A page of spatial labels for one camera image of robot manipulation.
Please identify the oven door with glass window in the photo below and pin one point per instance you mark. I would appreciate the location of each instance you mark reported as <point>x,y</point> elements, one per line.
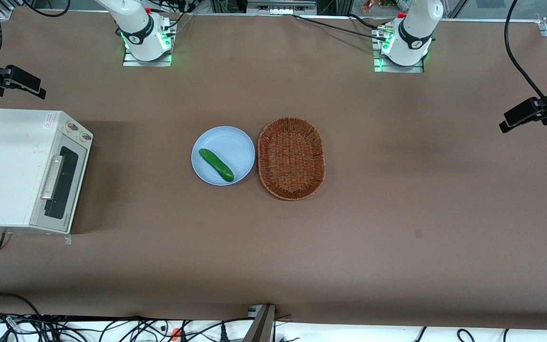
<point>76,190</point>

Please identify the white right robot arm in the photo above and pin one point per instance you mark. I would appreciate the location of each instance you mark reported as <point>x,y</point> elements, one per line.
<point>138,28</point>

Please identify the round beige oven knob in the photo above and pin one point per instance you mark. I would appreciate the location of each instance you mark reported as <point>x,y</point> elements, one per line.
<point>71,127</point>
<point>86,137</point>

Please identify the white toaster oven body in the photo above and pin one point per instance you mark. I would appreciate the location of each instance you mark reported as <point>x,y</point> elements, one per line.
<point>7,161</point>

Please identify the red warning sticker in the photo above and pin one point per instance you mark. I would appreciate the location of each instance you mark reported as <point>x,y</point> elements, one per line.
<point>49,120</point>

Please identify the clear tape piece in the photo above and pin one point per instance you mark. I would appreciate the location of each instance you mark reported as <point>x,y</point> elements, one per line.
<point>68,239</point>

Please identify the green cucumber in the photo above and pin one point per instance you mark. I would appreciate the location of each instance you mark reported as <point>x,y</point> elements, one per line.
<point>216,165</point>

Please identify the light blue round plate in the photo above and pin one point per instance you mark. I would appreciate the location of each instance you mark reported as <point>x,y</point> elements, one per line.
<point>233,147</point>

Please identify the brown woven wicker basket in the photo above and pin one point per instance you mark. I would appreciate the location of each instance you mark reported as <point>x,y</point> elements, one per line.
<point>291,159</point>

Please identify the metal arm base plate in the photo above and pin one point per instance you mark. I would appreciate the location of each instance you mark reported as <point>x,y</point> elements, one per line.
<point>131,62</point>
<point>399,69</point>

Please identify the grey camera stand post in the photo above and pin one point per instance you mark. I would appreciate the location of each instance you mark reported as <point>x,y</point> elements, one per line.
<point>261,325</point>

